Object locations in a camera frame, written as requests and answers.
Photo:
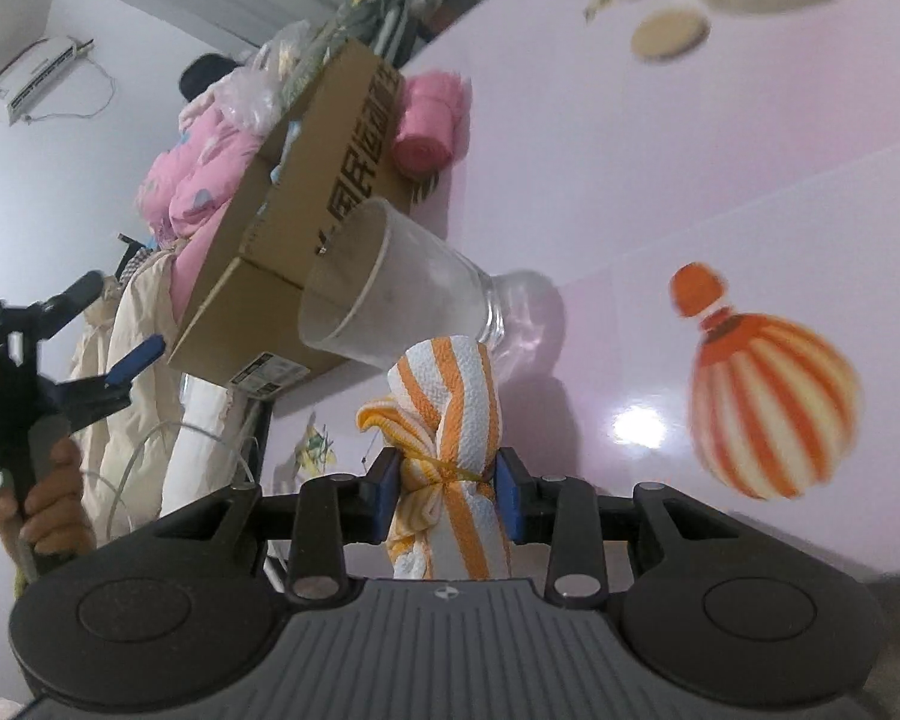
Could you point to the white air conditioner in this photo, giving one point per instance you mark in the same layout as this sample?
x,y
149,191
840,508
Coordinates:
x,y
45,79

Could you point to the pink printed quilt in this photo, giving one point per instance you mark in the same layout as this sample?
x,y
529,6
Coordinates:
x,y
195,180

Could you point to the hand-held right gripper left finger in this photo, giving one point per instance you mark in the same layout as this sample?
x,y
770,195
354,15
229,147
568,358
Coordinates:
x,y
386,496

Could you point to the brown cardboard box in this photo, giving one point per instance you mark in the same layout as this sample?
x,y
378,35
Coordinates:
x,y
307,187

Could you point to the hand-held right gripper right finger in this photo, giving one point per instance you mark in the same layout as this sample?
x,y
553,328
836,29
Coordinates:
x,y
507,499

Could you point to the pink rolled towel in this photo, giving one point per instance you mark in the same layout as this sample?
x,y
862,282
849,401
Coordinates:
x,y
431,127

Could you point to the clear plastic bag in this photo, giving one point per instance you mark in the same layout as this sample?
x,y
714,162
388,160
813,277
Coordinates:
x,y
259,90

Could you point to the orange striped white towel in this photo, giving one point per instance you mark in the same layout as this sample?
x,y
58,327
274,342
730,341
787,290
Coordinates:
x,y
457,420

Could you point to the person's left hand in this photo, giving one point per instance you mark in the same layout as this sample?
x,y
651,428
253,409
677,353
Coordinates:
x,y
52,495

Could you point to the olive patterned pillow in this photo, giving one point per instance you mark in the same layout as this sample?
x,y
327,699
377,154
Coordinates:
x,y
360,22

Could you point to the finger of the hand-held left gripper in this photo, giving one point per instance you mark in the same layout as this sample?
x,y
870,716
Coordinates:
x,y
75,298
139,361

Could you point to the clear glass cup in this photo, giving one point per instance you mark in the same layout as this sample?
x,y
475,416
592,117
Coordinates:
x,y
412,285

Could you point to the beige cloth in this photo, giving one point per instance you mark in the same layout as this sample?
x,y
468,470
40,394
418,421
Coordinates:
x,y
150,390

